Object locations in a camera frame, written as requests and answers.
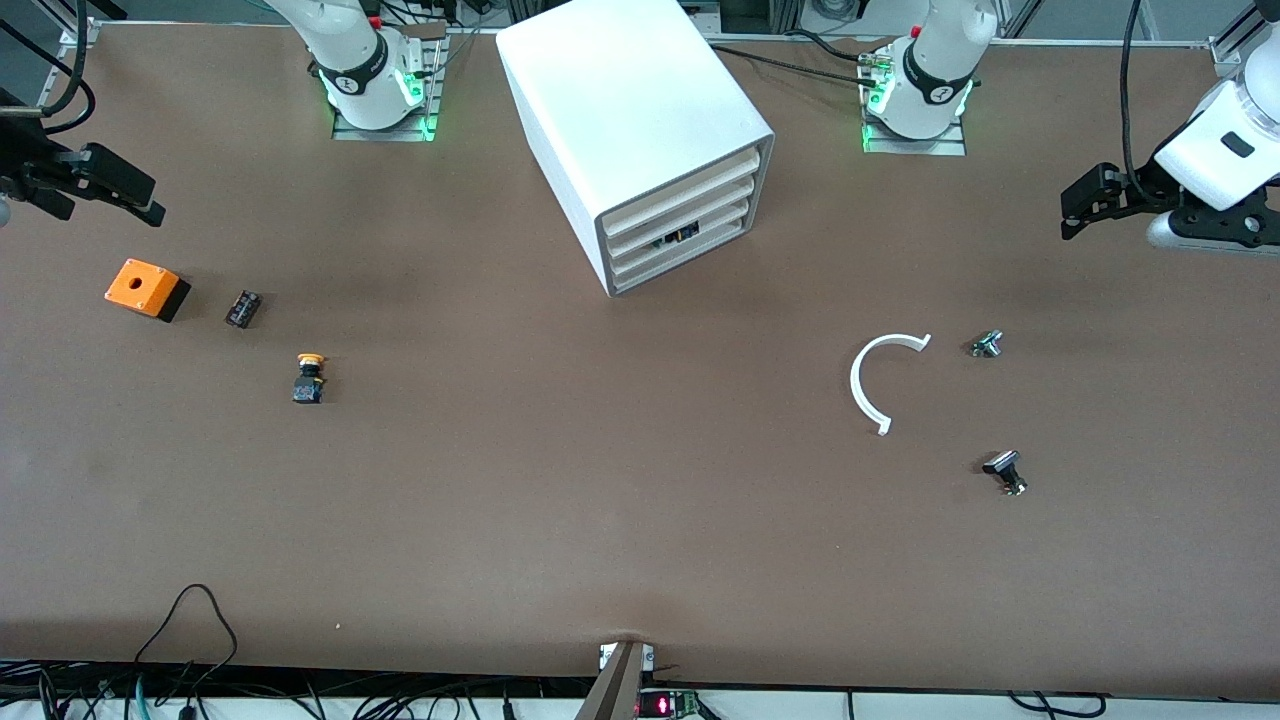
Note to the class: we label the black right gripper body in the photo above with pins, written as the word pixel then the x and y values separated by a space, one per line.
pixel 30 168

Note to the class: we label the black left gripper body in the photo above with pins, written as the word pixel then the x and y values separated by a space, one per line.
pixel 1146 186

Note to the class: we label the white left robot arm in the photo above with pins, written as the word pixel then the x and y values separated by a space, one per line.
pixel 930 90

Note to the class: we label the yellow push button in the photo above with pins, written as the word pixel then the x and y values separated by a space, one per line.
pixel 309 385

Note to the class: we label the small black terminal block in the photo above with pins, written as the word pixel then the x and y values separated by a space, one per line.
pixel 243 309

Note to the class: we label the black equipment box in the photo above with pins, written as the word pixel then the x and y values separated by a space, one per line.
pixel 755 15

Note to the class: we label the dark blue electrical component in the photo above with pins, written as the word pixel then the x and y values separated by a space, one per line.
pixel 678 236

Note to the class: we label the device with red display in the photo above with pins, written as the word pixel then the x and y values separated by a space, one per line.
pixel 665 705

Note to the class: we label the orange black button enclosure box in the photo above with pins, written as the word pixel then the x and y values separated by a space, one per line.
pixel 140 285

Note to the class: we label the aluminium frame corner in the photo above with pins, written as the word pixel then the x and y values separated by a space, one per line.
pixel 1228 55
pixel 78 35

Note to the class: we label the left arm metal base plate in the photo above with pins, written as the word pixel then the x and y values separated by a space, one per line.
pixel 915 146

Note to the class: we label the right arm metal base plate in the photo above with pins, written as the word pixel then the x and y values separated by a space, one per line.
pixel 436 85

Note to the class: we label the white mount bracket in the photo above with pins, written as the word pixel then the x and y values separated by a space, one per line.
pixel 605 656

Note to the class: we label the grey camera mount bar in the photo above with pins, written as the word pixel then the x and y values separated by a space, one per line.
pixel 615 695

